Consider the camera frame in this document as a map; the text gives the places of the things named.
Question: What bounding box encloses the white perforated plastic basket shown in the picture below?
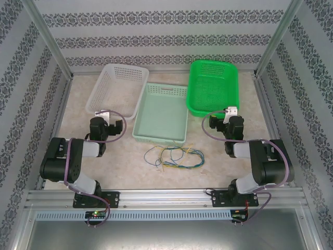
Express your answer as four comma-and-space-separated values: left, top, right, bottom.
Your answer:
85, 64, 150, 120

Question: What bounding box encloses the mint plastic basket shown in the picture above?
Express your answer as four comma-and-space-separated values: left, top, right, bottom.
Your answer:
132, 82, 189, 146

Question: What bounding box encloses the bright green plastic basket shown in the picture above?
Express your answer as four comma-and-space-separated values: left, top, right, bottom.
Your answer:
186, 59, 240, 118

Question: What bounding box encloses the grey metal panel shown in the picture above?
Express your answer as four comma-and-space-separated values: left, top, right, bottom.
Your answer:
10, 208, 321, 250

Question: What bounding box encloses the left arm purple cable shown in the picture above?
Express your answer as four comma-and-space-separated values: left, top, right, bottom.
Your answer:
63, 109, 129, 227

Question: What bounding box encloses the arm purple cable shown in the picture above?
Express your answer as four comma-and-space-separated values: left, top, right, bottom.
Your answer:
63, 109, 129, 227
202, 109, 293, 226

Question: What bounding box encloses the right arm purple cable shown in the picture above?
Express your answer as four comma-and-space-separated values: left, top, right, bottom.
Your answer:
202, 109, 293, 226

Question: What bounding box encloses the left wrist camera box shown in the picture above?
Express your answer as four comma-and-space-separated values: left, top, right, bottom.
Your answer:
95, 109, 112, 121

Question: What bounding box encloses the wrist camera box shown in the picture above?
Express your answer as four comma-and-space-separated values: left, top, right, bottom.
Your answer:
95, 109, 112, 121
223, 106, 239, 123

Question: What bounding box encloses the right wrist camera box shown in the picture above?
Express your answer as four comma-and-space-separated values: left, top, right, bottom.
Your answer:
223, 106, 239, 123

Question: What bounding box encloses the aluminium side rail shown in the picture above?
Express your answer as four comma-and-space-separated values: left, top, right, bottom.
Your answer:
253, 77, 296, 188
35, 77, 75, 190

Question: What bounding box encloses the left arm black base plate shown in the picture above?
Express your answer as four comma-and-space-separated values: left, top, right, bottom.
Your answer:
72, 191, 120, 209

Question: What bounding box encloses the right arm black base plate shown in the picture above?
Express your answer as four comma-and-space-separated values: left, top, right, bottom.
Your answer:
211, 189, 260, 208

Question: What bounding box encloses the aluminium mounting rail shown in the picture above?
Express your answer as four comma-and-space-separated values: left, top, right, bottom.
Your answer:
25, 189, 305, 208

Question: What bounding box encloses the slotted grey cable duct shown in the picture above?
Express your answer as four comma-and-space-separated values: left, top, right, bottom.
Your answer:
35, 210, 232, 221

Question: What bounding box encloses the aluminium frame post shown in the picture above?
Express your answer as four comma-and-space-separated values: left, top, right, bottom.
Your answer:
22, 0, 74, 79
253, 0, 304, 78

